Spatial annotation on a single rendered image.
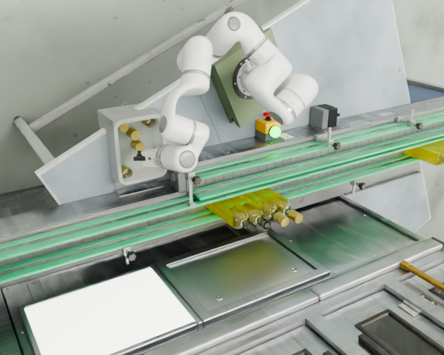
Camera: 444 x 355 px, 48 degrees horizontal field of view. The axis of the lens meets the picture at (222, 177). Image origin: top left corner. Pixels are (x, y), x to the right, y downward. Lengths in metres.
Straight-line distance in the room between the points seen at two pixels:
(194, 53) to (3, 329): 0.95
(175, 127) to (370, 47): 1.19
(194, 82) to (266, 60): 0.27
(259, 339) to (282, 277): 0.27
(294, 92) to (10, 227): 0.96
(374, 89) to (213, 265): 1.15
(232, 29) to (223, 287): 0.78
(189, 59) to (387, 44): 1.15
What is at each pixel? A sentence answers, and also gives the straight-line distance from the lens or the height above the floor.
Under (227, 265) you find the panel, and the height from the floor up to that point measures 1.11.
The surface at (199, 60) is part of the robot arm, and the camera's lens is 1.47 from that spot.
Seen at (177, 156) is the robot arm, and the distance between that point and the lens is 1.37.
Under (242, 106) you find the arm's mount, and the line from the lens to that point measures 1.85.
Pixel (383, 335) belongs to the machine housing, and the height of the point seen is 1.58.
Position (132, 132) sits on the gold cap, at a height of 0.81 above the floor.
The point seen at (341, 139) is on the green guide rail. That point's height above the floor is 0.92.
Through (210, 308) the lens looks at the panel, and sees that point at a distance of 1.51.
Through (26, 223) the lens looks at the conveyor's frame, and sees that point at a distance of 1.67.
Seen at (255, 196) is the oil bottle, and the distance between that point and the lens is 1.78.
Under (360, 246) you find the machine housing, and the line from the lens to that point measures 1.91.
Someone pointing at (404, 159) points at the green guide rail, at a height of 0.92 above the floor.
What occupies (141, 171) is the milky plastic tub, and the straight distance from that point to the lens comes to 1.76.
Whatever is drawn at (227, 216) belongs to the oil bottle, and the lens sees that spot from 1.70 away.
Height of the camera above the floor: 2.31
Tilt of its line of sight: 52 degrees down
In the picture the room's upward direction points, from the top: 124 degrees clockwise
